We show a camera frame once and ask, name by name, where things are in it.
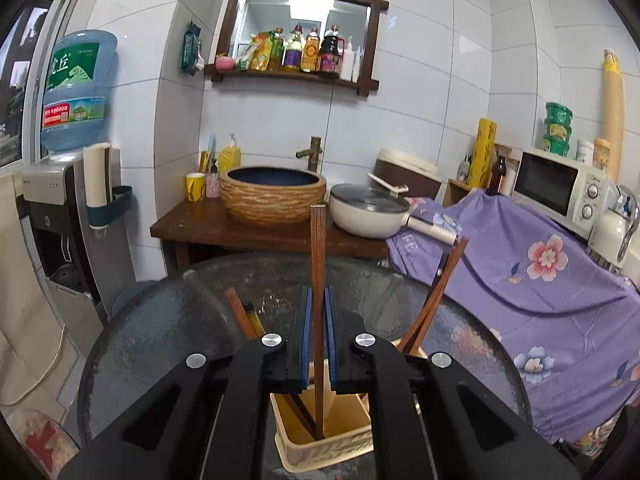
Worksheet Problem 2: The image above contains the wooden box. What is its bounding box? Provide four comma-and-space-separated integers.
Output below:
442, 178, 473, 208

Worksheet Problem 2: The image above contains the yellow cup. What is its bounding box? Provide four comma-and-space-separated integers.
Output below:
186, 172, 207, 202

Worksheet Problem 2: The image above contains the purple label oil bottle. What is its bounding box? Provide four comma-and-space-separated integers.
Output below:
283, 24, 306, 72

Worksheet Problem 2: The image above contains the teal cup holder tray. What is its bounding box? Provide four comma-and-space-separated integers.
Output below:
87, 186, 133, 226

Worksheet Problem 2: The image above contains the yellow paper roll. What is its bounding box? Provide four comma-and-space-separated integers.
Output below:
469, 119, 498, 188

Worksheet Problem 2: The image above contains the red and white bag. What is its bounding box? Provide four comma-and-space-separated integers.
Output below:
5, 407, 81, 478

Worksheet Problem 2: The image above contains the dark wooden vanity table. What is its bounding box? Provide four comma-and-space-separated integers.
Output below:
150, 199, 391, 271

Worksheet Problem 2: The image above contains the woven pattern wash basin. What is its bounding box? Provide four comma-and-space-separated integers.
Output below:
220, 166, 327, 226

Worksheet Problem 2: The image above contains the dark soy sauce bottle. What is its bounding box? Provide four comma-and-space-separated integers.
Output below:
317, 25, 346, 78

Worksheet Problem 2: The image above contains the sliding glass window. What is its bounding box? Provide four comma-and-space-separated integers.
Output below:
0, 0, 81, 168

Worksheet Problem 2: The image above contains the orange label sauce bottle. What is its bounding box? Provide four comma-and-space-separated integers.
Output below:
301, 26, 322, 73

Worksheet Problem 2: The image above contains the blue water jug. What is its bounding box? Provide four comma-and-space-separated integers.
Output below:
40, 30, 118, 153

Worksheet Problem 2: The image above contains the wooden framed mirror shelf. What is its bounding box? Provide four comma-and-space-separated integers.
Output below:
204, 0, 390, 97

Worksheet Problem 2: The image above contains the beige cloth cover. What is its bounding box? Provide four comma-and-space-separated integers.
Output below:
0, 170, 81, 406

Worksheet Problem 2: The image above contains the white paper cup stack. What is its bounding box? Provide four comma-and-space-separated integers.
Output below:
82, 142, 113, 208

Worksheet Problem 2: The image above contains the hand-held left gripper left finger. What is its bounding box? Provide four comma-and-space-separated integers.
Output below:
60, 285, 313, 480

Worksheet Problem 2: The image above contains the white microwave oven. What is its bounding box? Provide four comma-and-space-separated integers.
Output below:
512, 147, 608, 238

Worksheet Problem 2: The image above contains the tall beige roll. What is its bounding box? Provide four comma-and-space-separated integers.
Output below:
601, 50, 626, 171

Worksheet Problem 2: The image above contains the white pan with glass lid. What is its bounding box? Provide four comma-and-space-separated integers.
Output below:
329, 183, 458, 247

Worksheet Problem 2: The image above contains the brown glass bottle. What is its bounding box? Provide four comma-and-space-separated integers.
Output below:
487, 155, 507, 196

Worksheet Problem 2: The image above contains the green oil bottle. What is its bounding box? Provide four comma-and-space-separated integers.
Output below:
270, 29, 286, 72

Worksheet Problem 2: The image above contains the white plastic bottle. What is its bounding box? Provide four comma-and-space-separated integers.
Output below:
341, 37, 362, 83

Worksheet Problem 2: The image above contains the small pink dotted bottle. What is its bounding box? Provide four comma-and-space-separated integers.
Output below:
206, 159, 221, 200

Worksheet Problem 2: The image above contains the bamboo style brass faucet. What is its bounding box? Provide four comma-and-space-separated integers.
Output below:
295, 136, 323, 173

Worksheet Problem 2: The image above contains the white electric kettle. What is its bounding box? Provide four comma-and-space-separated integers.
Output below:
587, 185, 640, 271

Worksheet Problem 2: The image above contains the white spatula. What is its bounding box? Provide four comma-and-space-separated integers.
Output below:
367, 172, 410, 196

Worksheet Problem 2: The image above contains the yellow seasoning packet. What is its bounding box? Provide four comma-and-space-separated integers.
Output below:
250, 32, 275, 72

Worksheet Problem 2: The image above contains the yellow soap dispenser bottle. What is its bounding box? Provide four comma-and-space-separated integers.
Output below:
218, 132, 242, 173

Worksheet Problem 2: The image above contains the brown and white rice cooker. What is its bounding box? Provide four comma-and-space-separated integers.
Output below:
375, 147, 442, 201

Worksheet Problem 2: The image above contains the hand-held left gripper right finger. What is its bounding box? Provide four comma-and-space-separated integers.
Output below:
324, 285, 581, 480

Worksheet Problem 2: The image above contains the purple floral cloth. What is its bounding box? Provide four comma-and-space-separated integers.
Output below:
387, 189, 640, 441

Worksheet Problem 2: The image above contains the brown wooden chopstick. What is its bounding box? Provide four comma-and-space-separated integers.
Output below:
242, 301, 313, 433
225, 287, 317, 436
400, 237, 470, 353
410, 252, 453, 356
310, 204, 327, 440

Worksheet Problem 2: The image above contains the grey water dispenser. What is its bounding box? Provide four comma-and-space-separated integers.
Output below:
20, 152, 136, 321

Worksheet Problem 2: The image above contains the beige utensil holder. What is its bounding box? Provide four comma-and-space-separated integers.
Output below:
270, 337, 428, 473

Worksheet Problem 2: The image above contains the green wall packet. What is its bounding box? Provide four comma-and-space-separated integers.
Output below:
180, 21, 206, 77

